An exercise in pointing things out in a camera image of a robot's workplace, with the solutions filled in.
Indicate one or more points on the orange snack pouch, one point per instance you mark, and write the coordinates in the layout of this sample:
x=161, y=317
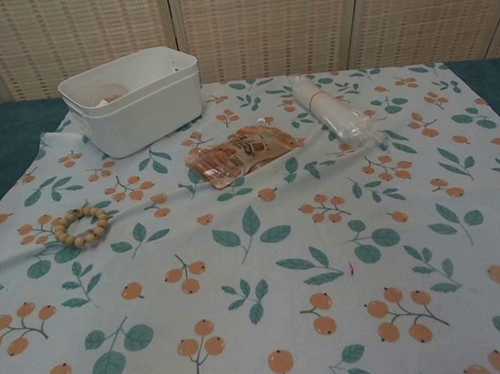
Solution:
x=238, y=153

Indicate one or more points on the floral leaf fruit tablecloth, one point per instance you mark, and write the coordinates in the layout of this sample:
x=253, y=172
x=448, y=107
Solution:
x=256, y=261

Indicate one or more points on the rubber band around straws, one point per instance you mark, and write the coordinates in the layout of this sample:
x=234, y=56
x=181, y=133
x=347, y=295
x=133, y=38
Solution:
x=312, y=98

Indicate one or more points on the clear plastic cup stack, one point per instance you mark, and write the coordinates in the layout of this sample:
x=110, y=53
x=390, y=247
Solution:
x=340, y=113

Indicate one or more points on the white plastic storage box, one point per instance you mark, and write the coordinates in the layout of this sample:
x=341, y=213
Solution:
x=139, y=122

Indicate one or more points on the woven bamboo folding screen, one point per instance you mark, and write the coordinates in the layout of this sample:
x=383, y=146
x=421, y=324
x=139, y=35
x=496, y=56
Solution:
x=262, y=24

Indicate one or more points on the teal upholstered table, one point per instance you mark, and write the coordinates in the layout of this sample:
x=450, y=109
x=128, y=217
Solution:
x=1, y=143

